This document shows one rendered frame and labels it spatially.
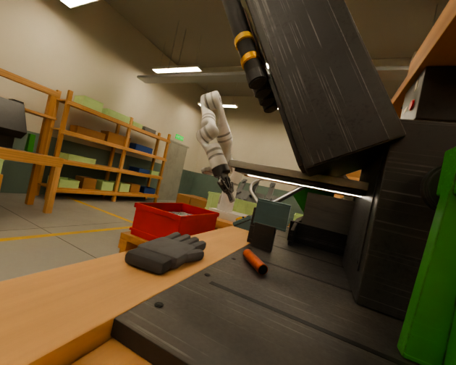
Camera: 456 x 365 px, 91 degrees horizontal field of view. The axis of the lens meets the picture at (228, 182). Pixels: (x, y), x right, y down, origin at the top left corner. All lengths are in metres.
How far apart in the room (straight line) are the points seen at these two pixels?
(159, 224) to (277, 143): 7.74
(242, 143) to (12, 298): 8.66
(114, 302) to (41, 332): 0.07
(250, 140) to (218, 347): 8.56
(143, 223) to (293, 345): 0.69
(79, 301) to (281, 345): 0.23
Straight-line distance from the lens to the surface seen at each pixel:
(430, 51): 0.84
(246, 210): 1.77
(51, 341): 0.28
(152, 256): 0.39
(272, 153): 8.36
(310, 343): 0.33
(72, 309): 0.31
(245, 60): 0.56
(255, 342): 0.30
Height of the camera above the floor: 1.06
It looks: level
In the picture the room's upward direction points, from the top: 12 degrees clockwise
